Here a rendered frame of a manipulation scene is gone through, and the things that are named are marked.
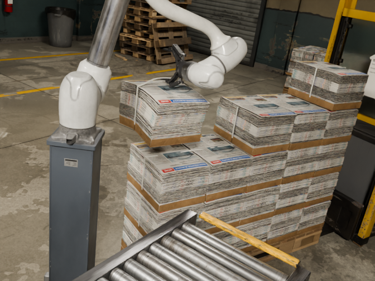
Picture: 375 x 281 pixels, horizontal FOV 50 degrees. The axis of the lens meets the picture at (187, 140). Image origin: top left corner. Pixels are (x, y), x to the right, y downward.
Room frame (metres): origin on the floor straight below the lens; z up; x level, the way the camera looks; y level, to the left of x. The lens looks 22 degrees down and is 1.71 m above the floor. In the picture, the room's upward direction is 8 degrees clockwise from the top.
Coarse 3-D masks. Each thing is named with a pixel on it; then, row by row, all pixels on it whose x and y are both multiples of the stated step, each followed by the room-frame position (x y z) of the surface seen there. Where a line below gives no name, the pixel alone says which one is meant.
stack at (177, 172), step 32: (160, 160) 1.86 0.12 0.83; (192, 160) 1.91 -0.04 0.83; (224, 160) 1.97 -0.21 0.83; (256, 160) 2.08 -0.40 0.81; (288, 160) 2.25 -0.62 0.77; (128, 192) 2.01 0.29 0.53; (160, 192) 1.72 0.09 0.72; (192, 192) 1.83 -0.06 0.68; (256, 192) 2.11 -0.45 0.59; (288, 192) 2.29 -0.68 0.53; (128, 224) 1.98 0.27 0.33; (160, 224) 1.72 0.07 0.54; (256, 224) 2.15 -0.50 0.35; (288, 224) 2.32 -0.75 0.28
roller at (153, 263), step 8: (144, 256) 1.14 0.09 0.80; (152, 256) 1.14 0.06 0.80; (144, 264) 1.12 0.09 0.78; (152, 264) 1.11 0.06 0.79; (160, 264) 1.10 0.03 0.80; (160, 272) 1.08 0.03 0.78; (168, 272) 1.08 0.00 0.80; (176, 272) 1.08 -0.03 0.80; (168, 280) 1.06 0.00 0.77; (176, 280) 1.05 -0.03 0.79; (184, 280) 1.04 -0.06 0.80; (192, 280) 1.05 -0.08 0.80
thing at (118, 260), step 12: (180, 216) 1.41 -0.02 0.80; (192, 216) 1.43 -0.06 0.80; (168, 228) 1.32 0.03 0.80; (180, 228) 1.36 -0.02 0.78; (144, 240) 1.22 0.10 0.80; (156, 240) 1.23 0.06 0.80; (120, 252) 1.14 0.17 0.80; (132, 252) 1.15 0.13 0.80; (108, 264) 1.07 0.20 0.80; (120, 264) 1.08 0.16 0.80; (84, 276) 1.00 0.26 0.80; (96, 276) 1.00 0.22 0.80; (108, 276) 1.03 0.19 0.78
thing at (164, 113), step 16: (144, 96) 1.81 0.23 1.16; (160, 96) 1.78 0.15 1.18; (176, 96) 1.82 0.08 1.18; (192, 96) 1.87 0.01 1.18; (144, 112) 1.79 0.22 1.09; (160, 112) 1.71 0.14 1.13; (176, 112) 1.76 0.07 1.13; (192, 112) 1.82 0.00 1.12; (144, 128) 1.78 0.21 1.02; (160, 128) 1.74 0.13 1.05; (176, 128) 1.79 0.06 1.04; (192, 128) 1.85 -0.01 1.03
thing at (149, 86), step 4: (148, 84) 1.93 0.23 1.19; (152, 84) 1.95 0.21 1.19; (156, 84) 1.96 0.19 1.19; (160, 84) 1.97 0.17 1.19; (164, 84) 1.98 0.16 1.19; (168, 84) 1.99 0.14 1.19; (180, 84) 2.03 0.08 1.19; (184, 84) 2.04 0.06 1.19; (136, 88) 1.89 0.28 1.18; (140, 88) 1.85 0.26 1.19; (144, 88) 1.85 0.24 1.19; (148, 88) 1.86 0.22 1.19; (152, 88) 1.87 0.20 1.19; (156, 88) 1.88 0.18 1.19; (160, 88) 1.89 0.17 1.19; (164, 88) 1.90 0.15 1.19; (168, 88) 1.92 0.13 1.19; (136, 92) 1.88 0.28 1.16; (140, 92) 1.85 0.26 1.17; (140, 96) 1.85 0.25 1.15; (140, 100) 1.84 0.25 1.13; (140, 104) 1.84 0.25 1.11; (136, 108) 1.86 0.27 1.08; (136, 112) 1.85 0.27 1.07; (136, 116) 1.85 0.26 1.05; (136, 120) 1.85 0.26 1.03
